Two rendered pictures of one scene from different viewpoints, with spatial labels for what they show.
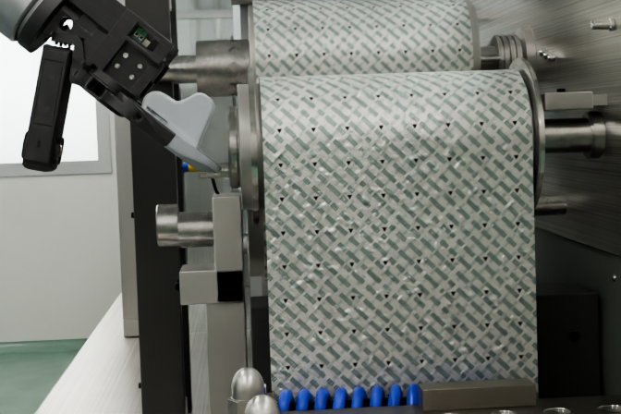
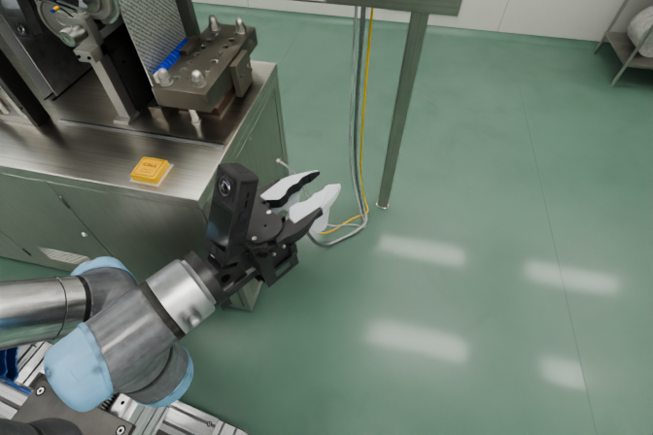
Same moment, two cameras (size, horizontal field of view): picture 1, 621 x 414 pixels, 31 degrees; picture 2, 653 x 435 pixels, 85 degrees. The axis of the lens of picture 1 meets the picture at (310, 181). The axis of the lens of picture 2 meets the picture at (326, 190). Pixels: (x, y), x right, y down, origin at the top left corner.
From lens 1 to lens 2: 0.88 m
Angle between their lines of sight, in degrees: 78
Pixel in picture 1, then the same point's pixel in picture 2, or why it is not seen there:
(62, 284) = not seen: outside the picture
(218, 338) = (107, 68)
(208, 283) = (98, 51)
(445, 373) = (172, 44)
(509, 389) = (196, 40)
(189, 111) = not seen: outside the picture
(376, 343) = (159, 45)
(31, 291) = not seen: outside the picture
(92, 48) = not seen: outside the picture
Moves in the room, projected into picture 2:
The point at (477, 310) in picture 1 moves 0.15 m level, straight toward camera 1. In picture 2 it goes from (171, 21) to (212, 31)
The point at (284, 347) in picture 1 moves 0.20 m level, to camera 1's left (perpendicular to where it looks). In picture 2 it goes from (145, 58) to (96, 100)
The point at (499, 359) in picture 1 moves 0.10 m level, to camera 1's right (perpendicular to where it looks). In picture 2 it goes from (179, 33) to (194, 19)
